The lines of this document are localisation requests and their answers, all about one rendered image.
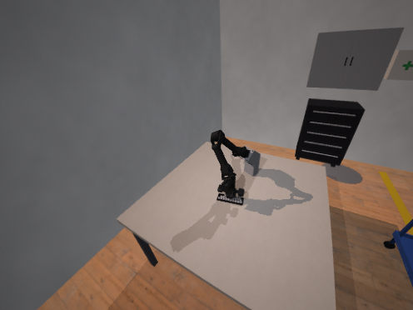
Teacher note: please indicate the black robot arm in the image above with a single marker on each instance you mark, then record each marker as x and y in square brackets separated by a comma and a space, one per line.
[226, 169]

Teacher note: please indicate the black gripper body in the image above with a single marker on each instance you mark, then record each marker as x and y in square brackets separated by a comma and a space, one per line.
[240, 191]

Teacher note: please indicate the black keyboard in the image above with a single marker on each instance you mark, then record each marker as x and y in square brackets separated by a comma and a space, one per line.
[235, 200]

